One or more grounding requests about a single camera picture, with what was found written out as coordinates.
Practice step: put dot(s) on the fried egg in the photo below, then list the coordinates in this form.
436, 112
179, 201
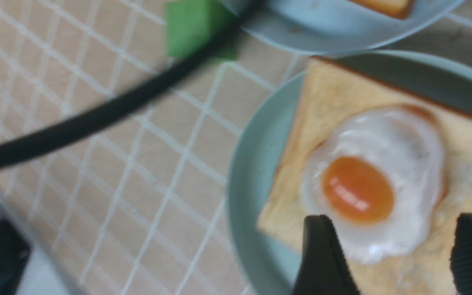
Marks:
378, 176

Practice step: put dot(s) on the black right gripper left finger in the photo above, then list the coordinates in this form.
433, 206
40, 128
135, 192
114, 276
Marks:
323, 269

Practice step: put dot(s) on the green cube block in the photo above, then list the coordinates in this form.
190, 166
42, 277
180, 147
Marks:
192, 23

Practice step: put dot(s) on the light blue bread plate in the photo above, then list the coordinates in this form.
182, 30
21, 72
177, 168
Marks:
328, 27

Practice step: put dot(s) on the mint green front plate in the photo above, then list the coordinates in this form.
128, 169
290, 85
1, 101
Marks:
269, 265

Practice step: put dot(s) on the toast slice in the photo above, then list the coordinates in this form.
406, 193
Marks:
398, 9
330, 94

